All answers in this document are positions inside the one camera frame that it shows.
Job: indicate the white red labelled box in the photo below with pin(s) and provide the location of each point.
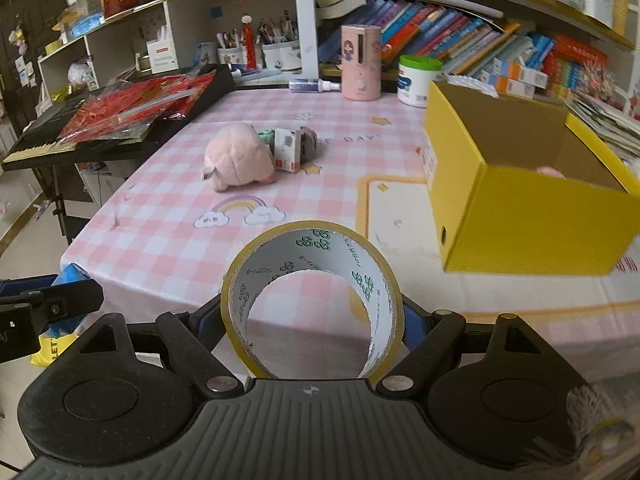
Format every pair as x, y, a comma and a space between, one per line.
162, 56

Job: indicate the pink plush pig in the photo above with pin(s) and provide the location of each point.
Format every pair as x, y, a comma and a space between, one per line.
236, 156

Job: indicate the pink spiky plush ball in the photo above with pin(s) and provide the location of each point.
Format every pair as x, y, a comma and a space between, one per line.
550, 172

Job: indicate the pink checkered tablecloth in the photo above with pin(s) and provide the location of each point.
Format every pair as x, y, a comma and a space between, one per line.
165, 239

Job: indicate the row of colourful books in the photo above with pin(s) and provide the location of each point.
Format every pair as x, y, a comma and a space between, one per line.
459, 40

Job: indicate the pink cylindrical humidifier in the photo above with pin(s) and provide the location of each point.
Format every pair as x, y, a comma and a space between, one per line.
361, 62

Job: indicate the yellow cardboard box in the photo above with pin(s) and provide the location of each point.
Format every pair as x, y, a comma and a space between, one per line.
494, 214

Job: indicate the blue packet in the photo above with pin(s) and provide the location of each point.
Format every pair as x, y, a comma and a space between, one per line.
72, 273

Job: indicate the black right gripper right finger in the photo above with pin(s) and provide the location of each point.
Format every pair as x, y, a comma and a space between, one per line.
433, 340

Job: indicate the white pen holder cups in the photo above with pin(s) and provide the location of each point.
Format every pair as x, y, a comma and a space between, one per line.
282, 56

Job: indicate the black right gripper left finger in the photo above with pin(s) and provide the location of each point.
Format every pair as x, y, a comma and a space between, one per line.
190, 339

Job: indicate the yellow plastic bag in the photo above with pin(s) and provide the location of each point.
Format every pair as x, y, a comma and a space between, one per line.
50, 349

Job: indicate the red figurine pen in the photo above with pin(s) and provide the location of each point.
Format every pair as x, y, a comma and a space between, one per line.
249, 42

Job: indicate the white desk shelf unit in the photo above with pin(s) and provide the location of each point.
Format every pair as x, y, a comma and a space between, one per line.
113, 45

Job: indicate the red foil packet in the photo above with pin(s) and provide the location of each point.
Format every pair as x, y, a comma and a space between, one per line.
127, 110

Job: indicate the black Yamaha keyboard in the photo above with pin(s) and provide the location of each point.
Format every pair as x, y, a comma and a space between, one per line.
36, 147

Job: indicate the yellow tape roll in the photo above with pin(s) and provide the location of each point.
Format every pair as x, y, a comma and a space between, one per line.
312, 299

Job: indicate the white jar green lid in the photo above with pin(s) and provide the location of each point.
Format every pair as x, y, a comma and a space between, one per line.
415, 74

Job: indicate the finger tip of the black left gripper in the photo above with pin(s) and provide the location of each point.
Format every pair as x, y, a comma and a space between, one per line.
28, 305

